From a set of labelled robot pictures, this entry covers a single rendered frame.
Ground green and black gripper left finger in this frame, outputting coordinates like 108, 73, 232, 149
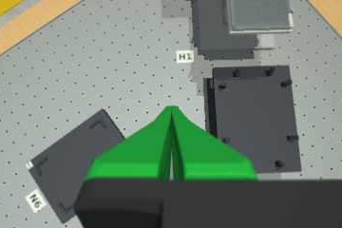
84, 105, 172, 182

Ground grey well plate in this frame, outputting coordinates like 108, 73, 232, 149
226, 0, 294, 35

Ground grey plate hotel rack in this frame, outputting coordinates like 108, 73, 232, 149
197, 0, 276, 51

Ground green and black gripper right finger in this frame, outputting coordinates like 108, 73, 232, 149
172, 105, 258, 180

